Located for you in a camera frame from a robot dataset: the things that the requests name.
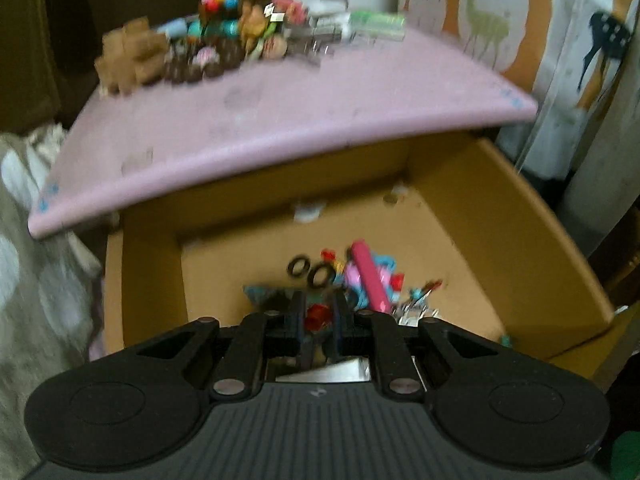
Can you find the brown bear keychain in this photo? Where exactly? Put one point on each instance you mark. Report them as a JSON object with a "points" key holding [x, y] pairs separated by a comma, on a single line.
{"points": [[252, 25]]}

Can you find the pink stick in drawer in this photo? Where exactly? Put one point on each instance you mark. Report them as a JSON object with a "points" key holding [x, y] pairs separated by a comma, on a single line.
{"points": [[370, 278]]}

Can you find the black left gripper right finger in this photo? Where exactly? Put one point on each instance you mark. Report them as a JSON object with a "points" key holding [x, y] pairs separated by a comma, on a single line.
{"points": [[351, 331]]}

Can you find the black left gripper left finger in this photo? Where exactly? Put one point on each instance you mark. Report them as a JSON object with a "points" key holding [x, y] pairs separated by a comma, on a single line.
{"points": [[285, 314]]}

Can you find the wooden open drawer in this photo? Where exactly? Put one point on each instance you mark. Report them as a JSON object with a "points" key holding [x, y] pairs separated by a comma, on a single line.
{"points": [[447, 207]]}

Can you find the white blue tube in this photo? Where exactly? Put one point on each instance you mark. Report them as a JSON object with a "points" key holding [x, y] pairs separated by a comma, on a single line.
{"points": [[174, 29]]}

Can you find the dark wooden headboard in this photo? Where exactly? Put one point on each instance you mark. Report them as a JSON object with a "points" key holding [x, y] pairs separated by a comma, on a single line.
{"points": [[48, 49]]}

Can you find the deer pattern curtain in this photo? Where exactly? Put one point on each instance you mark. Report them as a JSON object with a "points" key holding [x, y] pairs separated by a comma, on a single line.
{"points": [[565, 53]]}

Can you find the wooden chess piece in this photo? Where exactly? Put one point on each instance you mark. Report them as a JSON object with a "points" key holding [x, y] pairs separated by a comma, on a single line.
{"points": [[275, 48]]}

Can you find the red string charm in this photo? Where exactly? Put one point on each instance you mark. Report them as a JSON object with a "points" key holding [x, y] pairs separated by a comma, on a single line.
{"points": [[317, 318]]}

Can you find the green tissue pack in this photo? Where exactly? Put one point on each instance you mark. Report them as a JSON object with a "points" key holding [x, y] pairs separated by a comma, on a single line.
{"points": [[376, 24]]}

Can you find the pink foam table mat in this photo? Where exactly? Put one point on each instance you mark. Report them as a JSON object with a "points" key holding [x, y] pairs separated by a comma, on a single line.
{"points": [[125, 150]]}

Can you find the white power bank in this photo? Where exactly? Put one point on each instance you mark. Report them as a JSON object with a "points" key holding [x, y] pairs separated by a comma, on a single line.
{"points": [[319, 8]]}

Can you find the grey patterned blanket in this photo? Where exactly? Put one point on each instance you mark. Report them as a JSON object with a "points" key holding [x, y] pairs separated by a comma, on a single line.
{"points": [[47, 297]]}

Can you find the wooden burr puzzle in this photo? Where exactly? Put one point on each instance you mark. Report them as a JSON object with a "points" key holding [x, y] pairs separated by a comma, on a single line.
{"points": [[132, 56]]}

